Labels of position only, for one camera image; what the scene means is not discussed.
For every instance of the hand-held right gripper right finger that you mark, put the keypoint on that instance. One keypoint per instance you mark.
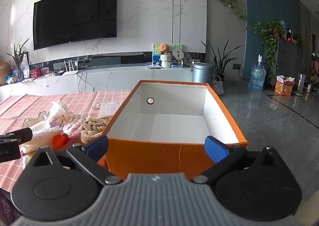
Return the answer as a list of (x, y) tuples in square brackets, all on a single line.
[(215, 148)]

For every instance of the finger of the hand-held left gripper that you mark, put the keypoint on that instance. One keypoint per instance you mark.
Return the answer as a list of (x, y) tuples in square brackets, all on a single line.
[(22, 134)]

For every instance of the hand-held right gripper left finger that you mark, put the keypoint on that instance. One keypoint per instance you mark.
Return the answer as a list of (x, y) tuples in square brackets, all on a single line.
[(97, 146)]

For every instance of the cream fleece-lined soft cloth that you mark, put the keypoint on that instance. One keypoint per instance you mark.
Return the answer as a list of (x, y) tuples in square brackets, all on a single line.
[(41, 136)]

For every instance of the brown fluffy plush towel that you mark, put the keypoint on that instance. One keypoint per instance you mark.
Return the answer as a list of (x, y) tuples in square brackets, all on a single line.
[(93, 126)]

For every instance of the orange cardboard box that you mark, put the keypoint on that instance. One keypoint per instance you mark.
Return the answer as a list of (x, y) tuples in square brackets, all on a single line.
[(149, 157)]

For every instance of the white ruffled soft cloth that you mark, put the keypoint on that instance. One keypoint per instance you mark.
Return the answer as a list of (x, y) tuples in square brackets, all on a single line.
[(35, 120)]

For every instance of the pink knitted soft toy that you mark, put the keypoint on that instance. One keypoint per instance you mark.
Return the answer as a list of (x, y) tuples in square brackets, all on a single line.
[(73, 127)]

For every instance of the orange soft toy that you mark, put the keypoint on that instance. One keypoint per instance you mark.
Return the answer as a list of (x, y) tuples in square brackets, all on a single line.
[(59, 142)]

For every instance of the pink checked tablecloth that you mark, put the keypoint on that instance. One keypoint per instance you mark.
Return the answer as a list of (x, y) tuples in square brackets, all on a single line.
[(25, 106)]

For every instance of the clear plastic cup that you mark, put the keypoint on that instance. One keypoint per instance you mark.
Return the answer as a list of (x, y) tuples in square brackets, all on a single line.
[(107, 110)]

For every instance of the purple and white doll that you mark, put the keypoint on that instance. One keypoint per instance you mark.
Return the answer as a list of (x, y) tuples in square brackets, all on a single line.
[(59, 115)]

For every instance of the woven basket bag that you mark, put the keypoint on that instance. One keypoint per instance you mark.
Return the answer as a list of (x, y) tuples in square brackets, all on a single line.
[(218, 87)]

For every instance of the red gift box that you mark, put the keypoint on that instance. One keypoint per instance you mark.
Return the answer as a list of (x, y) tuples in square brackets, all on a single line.
[(44, 71), (35, 72)]

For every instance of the white marble television console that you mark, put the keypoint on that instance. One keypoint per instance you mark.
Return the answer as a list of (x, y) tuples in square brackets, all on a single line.
[(112, 79)]

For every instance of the potted plant in glass vase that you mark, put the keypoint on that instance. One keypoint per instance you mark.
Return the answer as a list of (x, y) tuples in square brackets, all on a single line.
[(18, 61)]

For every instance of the blue metal trash can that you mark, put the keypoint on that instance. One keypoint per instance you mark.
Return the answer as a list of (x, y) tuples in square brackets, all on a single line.
[(202, 72)]

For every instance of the white router with antennas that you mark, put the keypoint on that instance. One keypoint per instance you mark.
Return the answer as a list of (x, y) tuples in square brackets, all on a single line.
[(69, 72)]

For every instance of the blue water dispenser bottle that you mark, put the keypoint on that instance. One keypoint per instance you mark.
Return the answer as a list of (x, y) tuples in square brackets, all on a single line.
[(256, 76)]

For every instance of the long-leaved potted plant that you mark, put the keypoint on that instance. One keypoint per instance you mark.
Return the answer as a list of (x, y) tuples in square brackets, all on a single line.
[(220, 59)]

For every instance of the red printed carton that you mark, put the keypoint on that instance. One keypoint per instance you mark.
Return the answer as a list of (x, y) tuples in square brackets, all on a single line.
[(284, 87)]

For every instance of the decorative plate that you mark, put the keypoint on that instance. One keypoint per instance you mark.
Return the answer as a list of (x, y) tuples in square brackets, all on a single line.
[(187, 57)]

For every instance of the grey laptop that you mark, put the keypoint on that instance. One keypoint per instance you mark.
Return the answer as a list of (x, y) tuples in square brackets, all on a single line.
[(154, 66)]

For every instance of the round paper fan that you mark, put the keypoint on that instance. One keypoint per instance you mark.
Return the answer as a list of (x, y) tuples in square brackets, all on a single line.
[(180, 55)]

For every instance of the brown teddy bear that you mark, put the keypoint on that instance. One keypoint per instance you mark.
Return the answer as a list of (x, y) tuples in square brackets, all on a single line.
[(164, 48)]

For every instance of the green and blue painting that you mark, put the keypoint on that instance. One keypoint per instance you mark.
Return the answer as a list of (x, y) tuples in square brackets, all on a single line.
[(155, 50)]

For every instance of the dark grey cabinet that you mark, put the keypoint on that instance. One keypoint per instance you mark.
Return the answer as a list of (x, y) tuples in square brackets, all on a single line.
[(290, 59)]

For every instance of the trailing pothos plant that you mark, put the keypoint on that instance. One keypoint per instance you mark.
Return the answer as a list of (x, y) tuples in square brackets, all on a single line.
[(270, 31)]

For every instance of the hanging vine plant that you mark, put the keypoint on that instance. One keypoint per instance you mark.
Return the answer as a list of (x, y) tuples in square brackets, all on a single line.
[(228, 0)]

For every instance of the dark wall socket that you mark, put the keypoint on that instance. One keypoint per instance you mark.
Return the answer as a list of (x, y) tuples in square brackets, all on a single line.
[(236, 66)]

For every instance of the black wall television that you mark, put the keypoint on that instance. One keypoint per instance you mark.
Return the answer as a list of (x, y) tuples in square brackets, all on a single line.
[(74, 16)]

